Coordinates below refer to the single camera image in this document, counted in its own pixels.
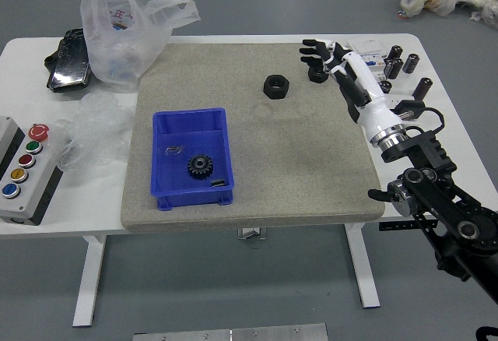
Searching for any small black nut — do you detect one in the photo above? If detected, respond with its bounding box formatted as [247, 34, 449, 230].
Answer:
[307, 66, 330, 84]

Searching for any black plastic tray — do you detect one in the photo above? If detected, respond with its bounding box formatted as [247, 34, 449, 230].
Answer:
[44, 27, 93, 93]

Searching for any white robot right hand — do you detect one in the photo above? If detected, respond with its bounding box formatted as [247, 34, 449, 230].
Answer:
[299, 38, 405, 143]

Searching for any black power adapter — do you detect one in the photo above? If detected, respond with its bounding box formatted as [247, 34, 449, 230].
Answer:
[395, 99, 426, 113]

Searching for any black gear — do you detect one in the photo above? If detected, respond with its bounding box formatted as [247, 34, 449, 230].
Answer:
[187, 154, 213, 181]

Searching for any black robot strap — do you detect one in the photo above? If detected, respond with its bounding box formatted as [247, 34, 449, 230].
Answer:
[476, 325, 498, 341]

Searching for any red emergency stop button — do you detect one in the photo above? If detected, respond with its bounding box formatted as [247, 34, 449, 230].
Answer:
[28, 122, 51, 142]

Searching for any grey button control box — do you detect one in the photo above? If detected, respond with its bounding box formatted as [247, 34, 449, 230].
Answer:
[0, 115, 65, 227]

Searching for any big black nut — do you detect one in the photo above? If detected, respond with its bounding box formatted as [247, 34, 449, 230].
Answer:
[262, 74, 291, 100]

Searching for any crumpled clear plastic wrap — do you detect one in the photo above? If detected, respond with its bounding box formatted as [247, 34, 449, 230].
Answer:
[54, 91, 136, 171]

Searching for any translucent white plastic bag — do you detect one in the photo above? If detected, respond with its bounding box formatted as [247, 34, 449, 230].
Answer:
[80, 0, 202, 93]

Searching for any grey-brown mat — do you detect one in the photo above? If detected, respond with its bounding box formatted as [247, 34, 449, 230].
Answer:
[120, 42, 386, 233]

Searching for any metal bracket under table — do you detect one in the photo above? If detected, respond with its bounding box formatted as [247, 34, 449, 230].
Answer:
[237, 227, 268, 241]

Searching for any blue plastic box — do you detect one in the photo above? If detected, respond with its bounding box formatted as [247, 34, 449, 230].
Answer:
[150, 107, 236, 212]

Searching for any grey metal plate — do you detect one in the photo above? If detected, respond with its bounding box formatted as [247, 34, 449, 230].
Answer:
[132, 322, 329, 341]

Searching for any blue push button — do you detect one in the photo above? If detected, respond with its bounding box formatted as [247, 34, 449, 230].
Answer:
[1, 182, 21, 200]

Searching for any white table leg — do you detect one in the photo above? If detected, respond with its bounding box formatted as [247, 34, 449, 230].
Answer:
[72, 234, 107, 327]
[344, 223, 381, 310]

